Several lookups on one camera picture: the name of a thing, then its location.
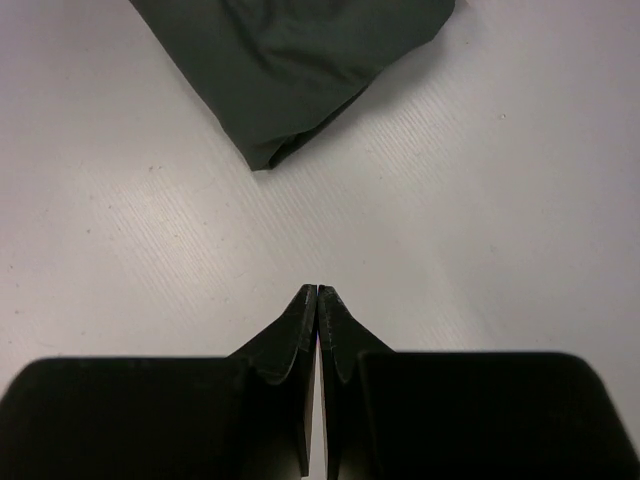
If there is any grey green t shirt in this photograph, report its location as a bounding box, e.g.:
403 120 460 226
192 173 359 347
132 1 455 171

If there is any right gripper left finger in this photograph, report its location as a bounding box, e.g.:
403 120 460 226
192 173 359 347
1 285 317 479

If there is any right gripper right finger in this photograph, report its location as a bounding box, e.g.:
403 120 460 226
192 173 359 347
318 286 639 479

